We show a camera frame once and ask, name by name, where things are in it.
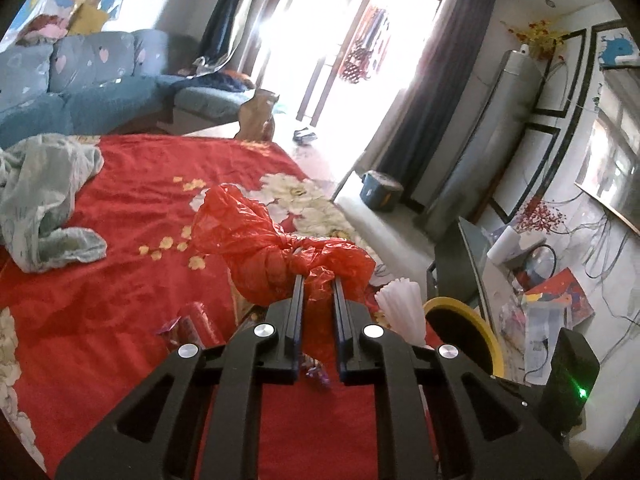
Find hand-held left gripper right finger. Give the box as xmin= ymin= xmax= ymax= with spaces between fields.
xmin=332 ymin=275 xmax=583 ymax=480

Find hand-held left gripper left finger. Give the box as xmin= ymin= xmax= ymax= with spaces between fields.
xmin=54 ymin=274 xmax=305 ymax=480

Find red plastic bag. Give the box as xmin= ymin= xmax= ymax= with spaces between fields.
xmin=190 ymin=184 xmax=377 ymax=311

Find yellow rimmed bin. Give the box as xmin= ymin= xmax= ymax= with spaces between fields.
xmin=422 ymin=296 xmax=503 ymax=381

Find purple candy wrapper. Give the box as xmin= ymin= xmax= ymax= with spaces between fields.
xmin=300 ymin=355 xmax=333 ymax=393

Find white pleated paper cup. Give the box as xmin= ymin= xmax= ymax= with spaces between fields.
xmin=374 ymin=277 xmax=428 ymax=348

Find red booklet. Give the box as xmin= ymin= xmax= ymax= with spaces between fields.
xmin=520 ymin=267 xmax=596 ymax=331

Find blue storage box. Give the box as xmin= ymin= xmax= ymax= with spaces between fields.
xmin=361 ymin=170 xmax=405 ymax=211

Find white paper towel roll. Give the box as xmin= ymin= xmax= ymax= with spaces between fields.
xmin=487 ymin=225 xmax=531 ymax=266

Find red berry branch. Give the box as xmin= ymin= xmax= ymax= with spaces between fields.
xmin=515 ymin=199 xmax=568 ymax=235

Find red floral blanket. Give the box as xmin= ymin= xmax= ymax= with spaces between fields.
xmin=0 ymin=132 xmax=451 ymax=480

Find brown paper bag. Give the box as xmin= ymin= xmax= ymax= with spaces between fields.
xmin=235 ymin=89 xmax=278 ymax=141

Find grey standing air conditioner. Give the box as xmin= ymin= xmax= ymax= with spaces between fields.
xmin=435 ymin=49 xmax=543 ymax=226

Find dark blue clothes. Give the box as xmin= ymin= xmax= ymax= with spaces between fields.
xmin=187 ymin=55 xmax=256 ymax=93

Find dark grey curtain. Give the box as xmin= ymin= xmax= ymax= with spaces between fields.
xmin=375 ymin=0 xmax=501 ymax=201

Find hanging laundry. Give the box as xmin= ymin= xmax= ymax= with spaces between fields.
xmin=337 ymin=5 xmax=391 ymax=83

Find light green cloth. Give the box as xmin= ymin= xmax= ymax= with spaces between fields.
xmin=0 ymin=134 xmax=108 ymax=273

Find blue patterned sofa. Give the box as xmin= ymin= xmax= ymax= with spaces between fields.
xmin=0 ymin=29 xmax=256 ymax=148

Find dark blue curtain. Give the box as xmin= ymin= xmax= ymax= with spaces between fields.
xmin=200 ymin=0 xmax=258 ymax=68

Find yellow artificial flowers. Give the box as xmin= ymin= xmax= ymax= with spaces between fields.
xmin=502 ymin=20 xmax=571 ymax=61

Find wall television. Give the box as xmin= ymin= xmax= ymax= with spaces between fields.
xmin=575 ymin=67 xmax=640 ymax=236

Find blue wall picture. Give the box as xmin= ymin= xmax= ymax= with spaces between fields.
xmin=597 ymin=30 xmax=640 ymax=68

